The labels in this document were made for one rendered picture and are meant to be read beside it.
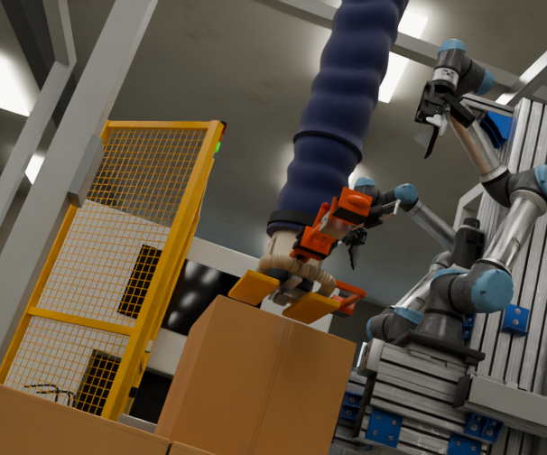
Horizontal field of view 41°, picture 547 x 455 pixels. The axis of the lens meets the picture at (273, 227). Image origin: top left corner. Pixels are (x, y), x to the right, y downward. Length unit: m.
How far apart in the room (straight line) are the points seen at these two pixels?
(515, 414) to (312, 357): 0.55
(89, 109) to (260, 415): 2.07
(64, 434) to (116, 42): 2.70
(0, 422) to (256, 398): 0.79
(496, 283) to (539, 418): 0.37
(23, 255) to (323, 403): 1.81
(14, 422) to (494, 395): 1.24
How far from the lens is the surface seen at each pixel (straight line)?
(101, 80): 3.67
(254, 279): 2.13
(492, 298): 2.12
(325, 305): 2.17
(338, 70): 2.50
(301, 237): 2.05
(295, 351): 1.96
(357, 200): 1.71
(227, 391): 1.92
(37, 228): 3.42
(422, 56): 4.76
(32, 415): 1.32
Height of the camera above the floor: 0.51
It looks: 19 degrees up
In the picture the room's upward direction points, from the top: 18 degrees clockwise
